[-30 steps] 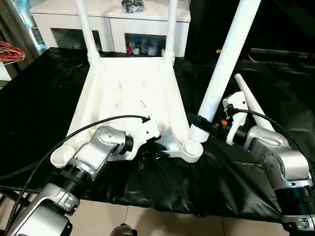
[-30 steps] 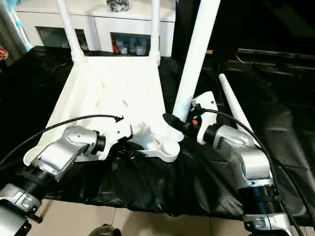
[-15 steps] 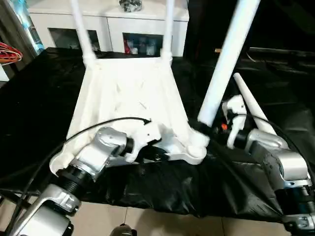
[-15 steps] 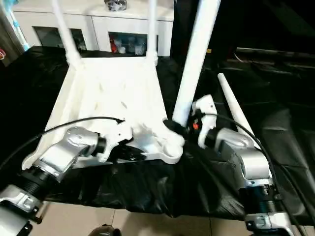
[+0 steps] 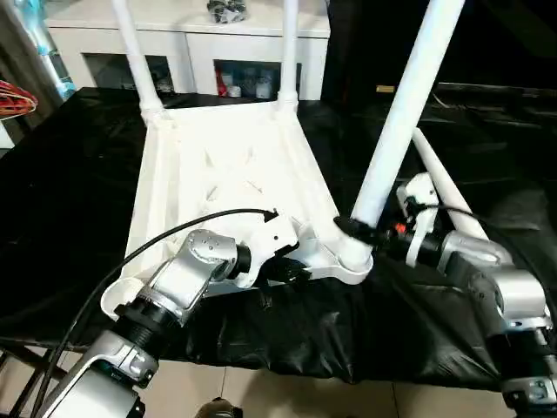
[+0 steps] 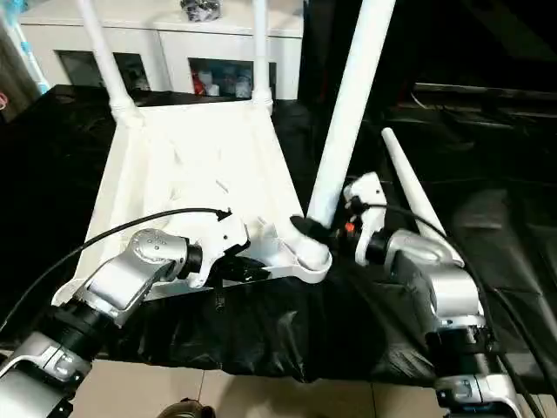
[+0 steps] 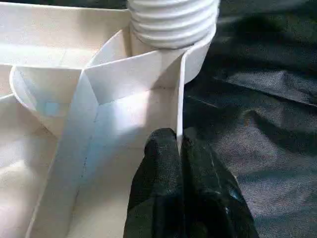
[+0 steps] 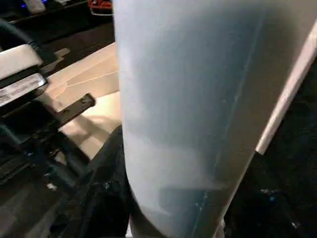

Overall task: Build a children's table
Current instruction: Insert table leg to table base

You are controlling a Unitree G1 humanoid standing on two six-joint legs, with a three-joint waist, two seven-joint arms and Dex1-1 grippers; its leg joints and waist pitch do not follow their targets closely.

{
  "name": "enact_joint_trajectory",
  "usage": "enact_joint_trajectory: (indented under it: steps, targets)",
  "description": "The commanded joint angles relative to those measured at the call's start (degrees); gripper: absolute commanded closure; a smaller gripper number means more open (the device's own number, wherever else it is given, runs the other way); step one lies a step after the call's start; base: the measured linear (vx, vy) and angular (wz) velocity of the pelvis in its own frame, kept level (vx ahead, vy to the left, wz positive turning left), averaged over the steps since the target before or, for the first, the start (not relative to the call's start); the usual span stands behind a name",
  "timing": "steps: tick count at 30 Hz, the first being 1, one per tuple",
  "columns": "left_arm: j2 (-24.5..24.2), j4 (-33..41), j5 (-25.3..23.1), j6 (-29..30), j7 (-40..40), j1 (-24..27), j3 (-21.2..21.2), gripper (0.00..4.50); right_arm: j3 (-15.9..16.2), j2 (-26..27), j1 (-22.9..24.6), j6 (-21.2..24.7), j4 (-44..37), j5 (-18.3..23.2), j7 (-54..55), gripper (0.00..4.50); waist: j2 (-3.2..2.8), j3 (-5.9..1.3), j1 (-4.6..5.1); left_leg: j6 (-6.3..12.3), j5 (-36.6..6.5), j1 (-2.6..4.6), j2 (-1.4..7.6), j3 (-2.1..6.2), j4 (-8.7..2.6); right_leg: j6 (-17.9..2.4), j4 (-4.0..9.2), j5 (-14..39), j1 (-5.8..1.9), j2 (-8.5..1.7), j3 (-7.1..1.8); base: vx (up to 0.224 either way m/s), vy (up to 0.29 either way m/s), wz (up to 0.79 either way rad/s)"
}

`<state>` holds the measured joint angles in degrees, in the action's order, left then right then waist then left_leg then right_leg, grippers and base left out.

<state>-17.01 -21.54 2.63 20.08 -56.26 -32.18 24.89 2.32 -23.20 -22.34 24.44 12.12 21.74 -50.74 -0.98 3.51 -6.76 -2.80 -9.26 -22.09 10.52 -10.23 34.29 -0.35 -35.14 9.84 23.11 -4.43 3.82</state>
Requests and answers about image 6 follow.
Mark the white plastic table top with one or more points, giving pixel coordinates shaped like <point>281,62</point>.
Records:
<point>183,165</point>

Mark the white plastic table leg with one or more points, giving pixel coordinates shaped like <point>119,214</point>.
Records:
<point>260,52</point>
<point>348,113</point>
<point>109,61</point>
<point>413,187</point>

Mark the white cabinet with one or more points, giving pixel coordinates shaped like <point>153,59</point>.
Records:
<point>165,43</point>

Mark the grey object on cabinet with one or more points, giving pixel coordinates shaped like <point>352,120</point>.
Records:
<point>201,9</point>

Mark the black mat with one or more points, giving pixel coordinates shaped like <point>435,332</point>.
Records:
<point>331,331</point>

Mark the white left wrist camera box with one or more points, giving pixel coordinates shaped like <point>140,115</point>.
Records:
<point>222,239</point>

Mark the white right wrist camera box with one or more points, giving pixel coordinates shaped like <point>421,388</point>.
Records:
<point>365,200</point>

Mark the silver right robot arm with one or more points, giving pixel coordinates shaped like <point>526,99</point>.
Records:
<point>444,279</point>

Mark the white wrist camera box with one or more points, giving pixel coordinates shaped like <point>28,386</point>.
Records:
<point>365,200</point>
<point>222,239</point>

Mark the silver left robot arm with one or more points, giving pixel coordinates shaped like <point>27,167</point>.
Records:
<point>130,270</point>

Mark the grey robot foot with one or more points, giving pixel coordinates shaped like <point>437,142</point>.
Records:
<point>187,409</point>

